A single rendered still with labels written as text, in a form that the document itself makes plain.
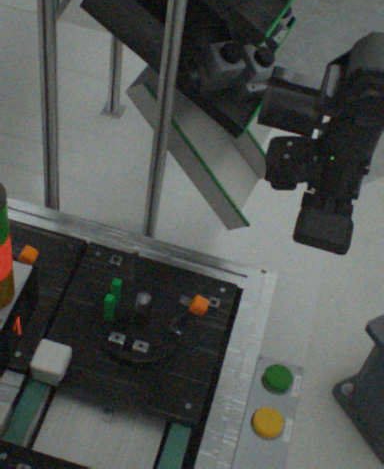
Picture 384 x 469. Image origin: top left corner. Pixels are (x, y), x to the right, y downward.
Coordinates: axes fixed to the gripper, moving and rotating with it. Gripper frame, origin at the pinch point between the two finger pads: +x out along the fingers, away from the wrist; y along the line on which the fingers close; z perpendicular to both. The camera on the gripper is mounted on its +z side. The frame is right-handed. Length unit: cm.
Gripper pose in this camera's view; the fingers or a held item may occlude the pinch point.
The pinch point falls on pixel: (322, 212)
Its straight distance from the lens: 97.9
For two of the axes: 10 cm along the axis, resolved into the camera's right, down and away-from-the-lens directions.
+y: -2.7, 7.2, -6.4
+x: -1.1, 6.4, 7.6
